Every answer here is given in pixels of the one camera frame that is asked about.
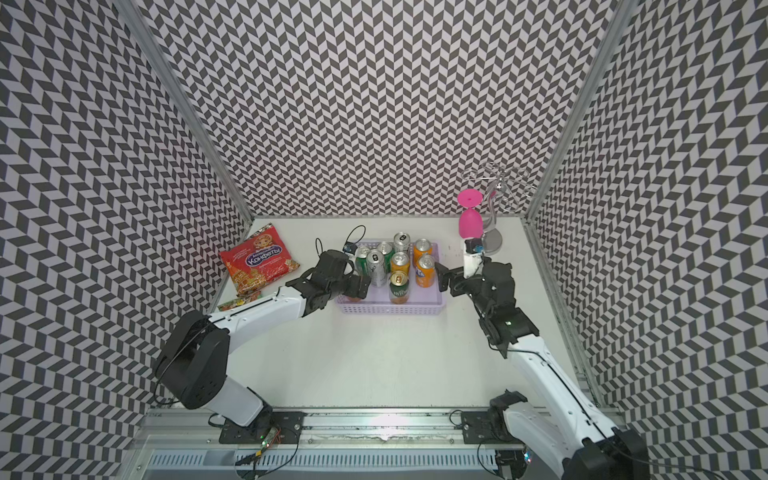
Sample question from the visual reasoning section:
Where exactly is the silver tall can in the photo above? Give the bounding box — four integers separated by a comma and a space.
366, 249, 388, 287

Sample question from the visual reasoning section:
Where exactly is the lilac plastic basket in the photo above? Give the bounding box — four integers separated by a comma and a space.
334, 240, 448, 317

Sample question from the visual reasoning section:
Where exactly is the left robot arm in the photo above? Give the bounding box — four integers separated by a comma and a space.
153, 250, 371, 429

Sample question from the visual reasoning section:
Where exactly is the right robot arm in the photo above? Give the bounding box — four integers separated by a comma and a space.
435, 259, 650, 479

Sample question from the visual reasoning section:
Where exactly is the orange Fanta can right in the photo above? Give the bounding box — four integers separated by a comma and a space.
415, 254, 436, 288

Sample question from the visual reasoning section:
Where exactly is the orange fanta can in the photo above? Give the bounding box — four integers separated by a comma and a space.
415, 254, 436, 288
390, 251, 411, 277
413, 238, 433, 265

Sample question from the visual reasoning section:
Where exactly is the orange Fanta can back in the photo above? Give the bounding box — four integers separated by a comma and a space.
413, 238, 433, 265

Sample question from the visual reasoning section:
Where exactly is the green gold-top can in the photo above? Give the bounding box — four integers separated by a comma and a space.
389, 272, 410, 304

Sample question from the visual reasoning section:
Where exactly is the green can back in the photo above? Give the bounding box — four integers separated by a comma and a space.
377, 241, 395, 271

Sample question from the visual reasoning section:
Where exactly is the orange Fanta can middle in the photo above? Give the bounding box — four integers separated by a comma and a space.
390, 251, 411, 277

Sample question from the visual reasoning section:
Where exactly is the white patterned can back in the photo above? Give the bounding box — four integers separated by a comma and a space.
393, 232, 411, 254

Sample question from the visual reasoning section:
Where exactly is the pink wine glass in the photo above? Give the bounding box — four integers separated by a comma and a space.
457, 188, 484, 239

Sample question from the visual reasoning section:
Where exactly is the red candy bag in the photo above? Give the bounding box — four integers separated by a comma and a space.
220, 223, 300, 297

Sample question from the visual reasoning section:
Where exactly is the green snack bag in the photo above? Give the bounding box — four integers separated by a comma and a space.
217, 290, 261, 312

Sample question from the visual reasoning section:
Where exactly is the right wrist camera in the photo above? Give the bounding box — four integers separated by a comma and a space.
463, 238, 484, 278

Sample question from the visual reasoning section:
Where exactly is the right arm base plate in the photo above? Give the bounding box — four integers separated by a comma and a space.
459, 410, 523, 445

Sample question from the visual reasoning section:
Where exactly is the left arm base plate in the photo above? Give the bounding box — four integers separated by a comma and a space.
219, 410, 306, 445

